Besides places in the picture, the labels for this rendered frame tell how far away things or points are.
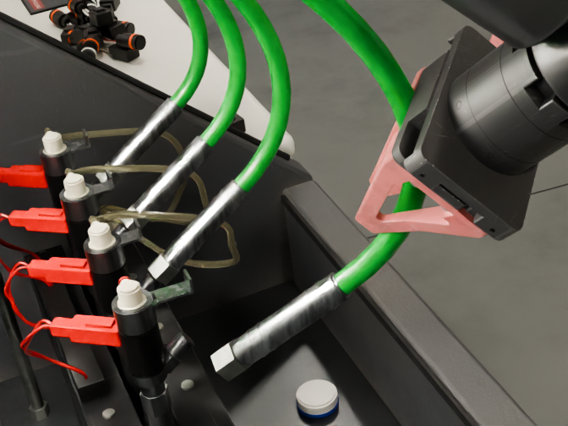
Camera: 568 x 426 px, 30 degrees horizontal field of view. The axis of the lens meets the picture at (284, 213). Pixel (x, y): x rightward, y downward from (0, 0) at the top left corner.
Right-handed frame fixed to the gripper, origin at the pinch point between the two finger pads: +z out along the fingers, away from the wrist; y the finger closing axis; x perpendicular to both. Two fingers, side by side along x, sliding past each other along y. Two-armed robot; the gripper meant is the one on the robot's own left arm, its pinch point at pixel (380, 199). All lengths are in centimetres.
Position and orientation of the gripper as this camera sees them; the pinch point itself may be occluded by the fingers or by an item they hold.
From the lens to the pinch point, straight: 59.5
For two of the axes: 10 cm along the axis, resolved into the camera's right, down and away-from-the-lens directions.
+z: -5.4, 4.1, 7.4
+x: 7.8, 5.7, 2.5
